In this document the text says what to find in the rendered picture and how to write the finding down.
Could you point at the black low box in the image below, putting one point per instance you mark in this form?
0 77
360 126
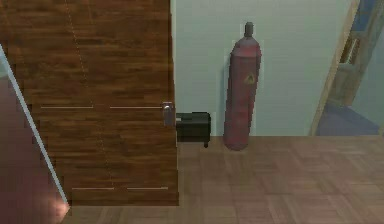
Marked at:
194 127

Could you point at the red gas cylinder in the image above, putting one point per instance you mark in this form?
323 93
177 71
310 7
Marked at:
241 96

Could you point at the brown wooden room door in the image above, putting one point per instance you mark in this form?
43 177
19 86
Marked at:
100 83

